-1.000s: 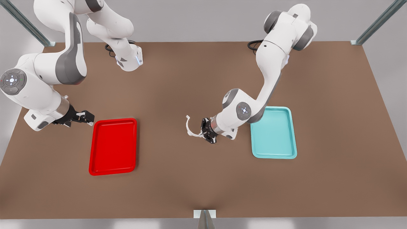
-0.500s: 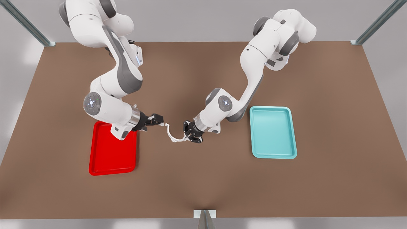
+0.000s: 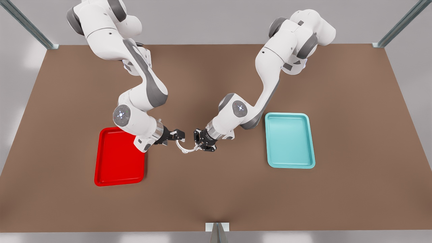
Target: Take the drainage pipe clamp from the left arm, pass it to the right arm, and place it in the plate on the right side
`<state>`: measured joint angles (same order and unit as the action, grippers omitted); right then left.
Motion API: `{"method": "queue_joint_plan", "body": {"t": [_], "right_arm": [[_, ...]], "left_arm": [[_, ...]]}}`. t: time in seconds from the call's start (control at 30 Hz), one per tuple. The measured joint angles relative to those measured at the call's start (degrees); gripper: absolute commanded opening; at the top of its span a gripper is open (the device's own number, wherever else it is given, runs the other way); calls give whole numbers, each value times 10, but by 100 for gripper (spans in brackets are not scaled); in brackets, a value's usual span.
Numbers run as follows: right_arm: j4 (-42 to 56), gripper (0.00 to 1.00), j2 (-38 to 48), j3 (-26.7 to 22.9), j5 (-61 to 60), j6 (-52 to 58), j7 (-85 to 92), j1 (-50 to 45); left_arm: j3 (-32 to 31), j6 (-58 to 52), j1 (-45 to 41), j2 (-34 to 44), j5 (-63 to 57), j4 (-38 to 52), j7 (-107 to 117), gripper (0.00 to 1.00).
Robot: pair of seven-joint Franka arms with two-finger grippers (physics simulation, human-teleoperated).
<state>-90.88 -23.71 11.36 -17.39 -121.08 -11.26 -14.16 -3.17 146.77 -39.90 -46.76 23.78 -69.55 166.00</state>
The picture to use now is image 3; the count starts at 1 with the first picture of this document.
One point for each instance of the white drainage pipe clamp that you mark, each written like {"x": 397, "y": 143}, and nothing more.
{"x": 186, "y": 149}

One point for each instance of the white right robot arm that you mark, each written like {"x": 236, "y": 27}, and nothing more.
{"x": 143, "y": 84}

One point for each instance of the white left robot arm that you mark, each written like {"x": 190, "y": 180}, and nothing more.
{"x": 270, "y": 60}

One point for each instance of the red rectangular tray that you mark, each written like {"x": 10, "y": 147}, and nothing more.
{"x": 118, "y": 158}

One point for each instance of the teal rectangular tray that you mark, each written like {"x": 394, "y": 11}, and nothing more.
{"x": 289, "y": 140}

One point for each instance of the silver frame post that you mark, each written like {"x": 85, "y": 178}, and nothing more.
{"x": 217, "y": 233}
{"x": 27, "y": 23}
{"x": 401, "y": 24}

